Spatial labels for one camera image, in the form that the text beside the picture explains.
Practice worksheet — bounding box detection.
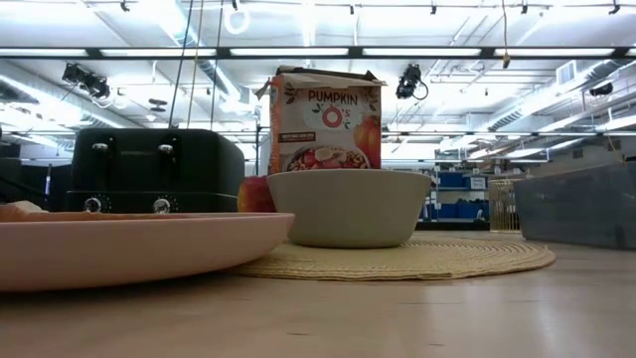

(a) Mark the grey ceramic bowl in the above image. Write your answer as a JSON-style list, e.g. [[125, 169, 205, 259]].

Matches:
[[265, 168, 433, 250]]

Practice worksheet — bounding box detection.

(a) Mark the pumpkin cereal box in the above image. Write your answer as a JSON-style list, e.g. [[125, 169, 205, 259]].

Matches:
[[255, 64, 388, 175]]

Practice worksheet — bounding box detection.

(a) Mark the red apple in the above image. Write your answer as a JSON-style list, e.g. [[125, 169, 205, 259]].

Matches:
[[237, 174, 277, 214]]

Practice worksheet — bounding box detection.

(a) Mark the pink plate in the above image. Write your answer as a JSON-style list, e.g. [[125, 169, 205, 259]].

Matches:
[[0, 211, 296, 293]]

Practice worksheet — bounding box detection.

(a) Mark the toasted bagel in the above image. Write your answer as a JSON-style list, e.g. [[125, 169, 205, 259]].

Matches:
[[0, 200, 50, 224]]

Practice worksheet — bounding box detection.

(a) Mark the black four-slot toaster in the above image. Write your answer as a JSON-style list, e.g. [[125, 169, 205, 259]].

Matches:
[[64, 127, 246, 215]]

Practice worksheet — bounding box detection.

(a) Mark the black overhead light bar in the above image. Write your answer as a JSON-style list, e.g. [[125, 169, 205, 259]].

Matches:
[[0, 46, 636, 62]]

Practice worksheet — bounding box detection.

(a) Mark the blue storage bin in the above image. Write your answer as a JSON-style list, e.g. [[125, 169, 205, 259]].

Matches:
[[438, 171, 468, 189], [430, 202, 492, 220]]

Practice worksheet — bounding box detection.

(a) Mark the round woven yellow placemat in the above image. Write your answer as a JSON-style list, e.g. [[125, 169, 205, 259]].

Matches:
[[226, 237, 557, 282]]

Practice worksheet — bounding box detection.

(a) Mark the grey plastic tray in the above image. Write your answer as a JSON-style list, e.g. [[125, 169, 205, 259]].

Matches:
[[514, 161, 636, 252]]

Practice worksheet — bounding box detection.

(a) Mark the black hanging cable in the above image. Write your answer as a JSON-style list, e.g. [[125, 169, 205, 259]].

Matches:
[[210, 0, 225, 131], [167, 0, 195, 129]]

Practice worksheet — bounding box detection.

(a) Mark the white cable loop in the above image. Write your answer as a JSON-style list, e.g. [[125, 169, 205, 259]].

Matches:
[[223, 3, 251, 36]]

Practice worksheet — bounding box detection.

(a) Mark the gold wire mesh cup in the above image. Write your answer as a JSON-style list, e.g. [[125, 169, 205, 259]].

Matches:
[[489, 177, 523, 234]]

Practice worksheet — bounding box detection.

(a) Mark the yellow hanging cable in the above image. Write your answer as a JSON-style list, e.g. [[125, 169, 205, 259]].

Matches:
[[500, 0, 513, 70]]

